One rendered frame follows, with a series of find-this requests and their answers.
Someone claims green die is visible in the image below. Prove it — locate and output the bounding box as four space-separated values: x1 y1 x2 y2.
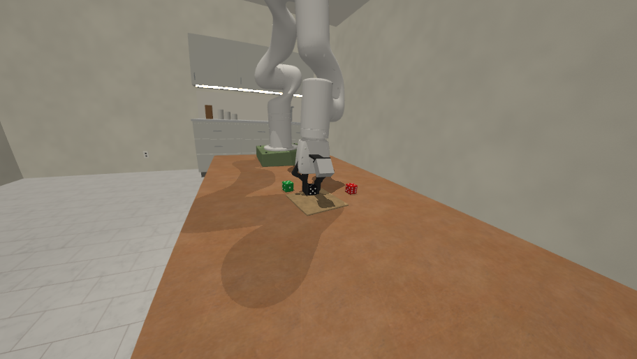
282 180 293 192

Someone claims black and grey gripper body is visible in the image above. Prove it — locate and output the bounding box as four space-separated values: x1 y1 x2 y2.
295 138 330 174

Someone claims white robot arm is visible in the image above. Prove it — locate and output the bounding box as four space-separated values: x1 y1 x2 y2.
255 0 344 152

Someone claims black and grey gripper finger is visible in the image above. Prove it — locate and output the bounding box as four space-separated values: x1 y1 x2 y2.
314 177 325 194
291 163 309 196

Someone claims red die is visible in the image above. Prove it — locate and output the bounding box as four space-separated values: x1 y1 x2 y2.
345 183 358 194

